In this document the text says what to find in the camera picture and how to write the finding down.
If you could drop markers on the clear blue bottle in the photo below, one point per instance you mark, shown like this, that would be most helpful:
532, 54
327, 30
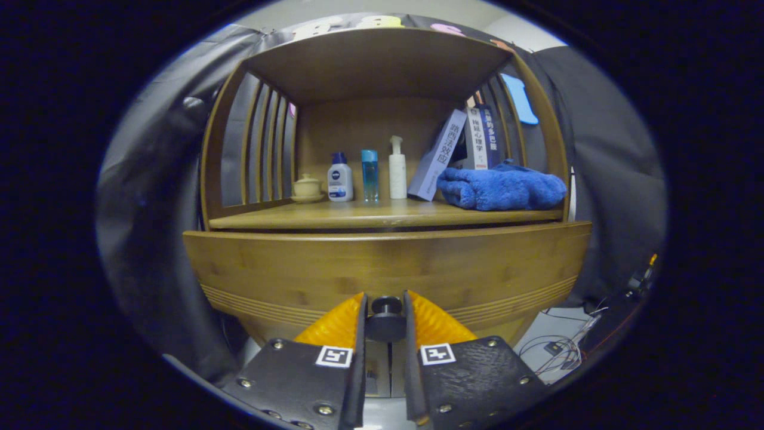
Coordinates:
369, 176

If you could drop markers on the wooden cabinet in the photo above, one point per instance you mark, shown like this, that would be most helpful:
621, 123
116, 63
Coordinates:
370, 65

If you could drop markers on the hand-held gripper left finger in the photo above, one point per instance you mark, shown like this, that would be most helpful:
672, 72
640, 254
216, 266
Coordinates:
334, 388

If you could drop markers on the white bottle with blue cap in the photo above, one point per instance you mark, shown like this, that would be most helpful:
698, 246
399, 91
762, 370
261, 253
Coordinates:
340, 182

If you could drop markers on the black backdrop cloth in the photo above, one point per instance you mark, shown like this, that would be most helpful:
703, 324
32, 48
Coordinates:
149, 209

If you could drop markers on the lavender book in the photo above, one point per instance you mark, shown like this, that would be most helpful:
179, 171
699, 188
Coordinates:
439, 155

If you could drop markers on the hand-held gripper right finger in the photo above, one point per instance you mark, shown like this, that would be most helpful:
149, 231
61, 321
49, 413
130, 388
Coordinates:
441, 388

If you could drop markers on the dark blue book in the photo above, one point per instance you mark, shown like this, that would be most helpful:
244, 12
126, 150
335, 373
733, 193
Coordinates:
492, 137

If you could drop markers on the wooden countertop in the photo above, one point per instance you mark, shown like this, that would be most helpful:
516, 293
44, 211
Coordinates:
370, 212

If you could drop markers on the blue towel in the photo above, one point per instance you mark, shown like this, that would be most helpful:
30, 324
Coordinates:
501, 188

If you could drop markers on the beige lidded teacup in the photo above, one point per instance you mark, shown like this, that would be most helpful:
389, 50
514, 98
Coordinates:
307, 188

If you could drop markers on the black equipment with orange clamp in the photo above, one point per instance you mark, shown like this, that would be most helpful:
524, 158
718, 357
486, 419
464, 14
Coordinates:
641, 278

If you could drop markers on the white pump bottle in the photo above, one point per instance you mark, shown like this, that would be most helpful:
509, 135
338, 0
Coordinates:
397, 176

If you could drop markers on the wooden drawer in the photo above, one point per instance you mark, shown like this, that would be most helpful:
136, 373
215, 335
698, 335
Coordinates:
298, 269

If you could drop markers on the wooden cabinet door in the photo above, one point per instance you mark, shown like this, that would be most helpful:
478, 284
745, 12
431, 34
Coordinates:
397, 370
377, 358

